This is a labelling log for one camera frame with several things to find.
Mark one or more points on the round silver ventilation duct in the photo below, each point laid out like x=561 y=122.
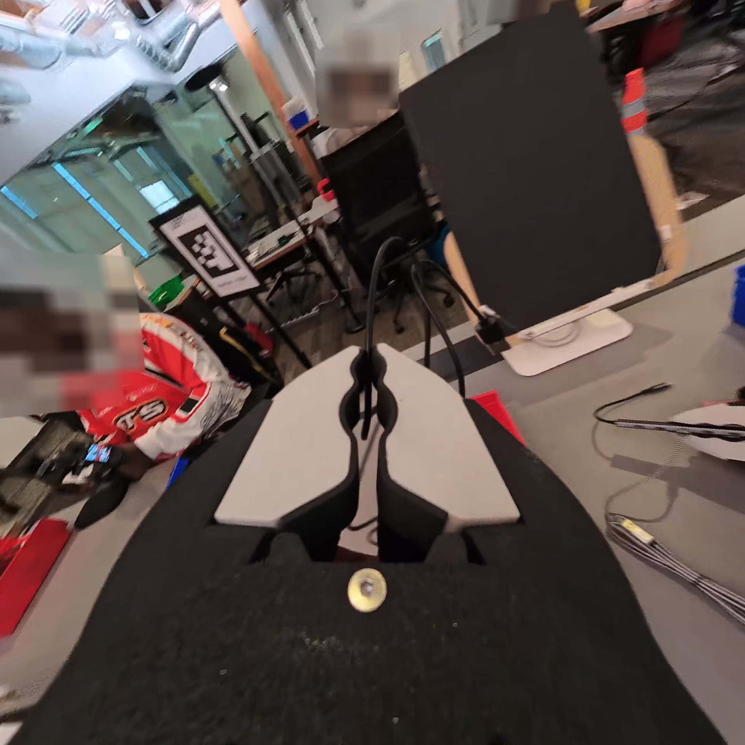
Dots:
x=180 y=35

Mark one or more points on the wood-framed black board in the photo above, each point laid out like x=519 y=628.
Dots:
x=524 y=174

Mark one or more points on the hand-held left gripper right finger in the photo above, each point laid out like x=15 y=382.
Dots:
x=448 y=460

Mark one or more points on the black jacket yellow stripe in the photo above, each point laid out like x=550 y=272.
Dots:
x=250 y=361

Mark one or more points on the orange traffic cone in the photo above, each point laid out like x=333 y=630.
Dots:
x=634 y=102

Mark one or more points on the dark grey usb hub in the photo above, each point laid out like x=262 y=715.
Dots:
x=669 y=426

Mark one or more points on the marker sign on stand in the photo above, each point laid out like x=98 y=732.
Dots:
x=209 y=250

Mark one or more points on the blue plastic bin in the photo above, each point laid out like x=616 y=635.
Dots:
x=739 y=297

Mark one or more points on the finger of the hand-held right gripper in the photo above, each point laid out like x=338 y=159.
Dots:
x=727 y=448
x=721 y=414

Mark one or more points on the black mesh office chair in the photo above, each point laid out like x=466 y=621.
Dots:
x=378 y=192

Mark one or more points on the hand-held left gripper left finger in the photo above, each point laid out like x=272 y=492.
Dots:
x=291 y=460

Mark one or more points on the small red plastic bin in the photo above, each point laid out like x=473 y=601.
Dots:
x=29 y=559

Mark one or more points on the green plastic bin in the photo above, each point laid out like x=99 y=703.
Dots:
x=166 y=290

